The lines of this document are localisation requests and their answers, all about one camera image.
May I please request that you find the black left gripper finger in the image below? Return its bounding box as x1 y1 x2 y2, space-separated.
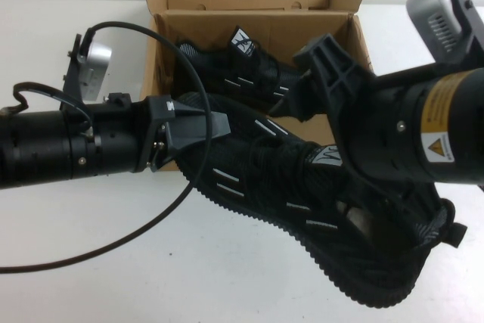
169 99 231 128
165 122 231 151

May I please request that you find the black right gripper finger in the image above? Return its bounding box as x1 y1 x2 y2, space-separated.
279 72 327 109
270 98 329 123

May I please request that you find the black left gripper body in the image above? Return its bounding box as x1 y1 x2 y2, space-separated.
70 95 178 181

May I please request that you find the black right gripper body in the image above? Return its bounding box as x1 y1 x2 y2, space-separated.
293 33 413 179

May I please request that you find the black knit sneaker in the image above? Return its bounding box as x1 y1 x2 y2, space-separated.
175 90 469 319
175 26 303 114

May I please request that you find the brown cardboard shoe box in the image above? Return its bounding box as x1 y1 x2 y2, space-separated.
144 0 375 172

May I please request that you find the thick black cable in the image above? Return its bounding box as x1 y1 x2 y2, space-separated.
0 22 211 275

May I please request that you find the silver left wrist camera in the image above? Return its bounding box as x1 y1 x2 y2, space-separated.
77 40 113 103

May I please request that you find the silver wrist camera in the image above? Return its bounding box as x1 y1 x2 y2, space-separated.
405 0 463 54
77 40 113 103

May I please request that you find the thin black wire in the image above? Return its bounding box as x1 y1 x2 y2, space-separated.
0 80 94 138

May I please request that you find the black left camera bracket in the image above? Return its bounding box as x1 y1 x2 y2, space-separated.
60 33 133 112

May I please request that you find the black camera bracket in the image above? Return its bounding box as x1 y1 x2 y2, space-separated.
60 33 133 112
434 0 484 74

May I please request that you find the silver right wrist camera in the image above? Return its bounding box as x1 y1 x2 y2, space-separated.
405 0 463 54

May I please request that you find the black right camera bracket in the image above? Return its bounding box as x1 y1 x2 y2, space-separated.
434 0 484 74

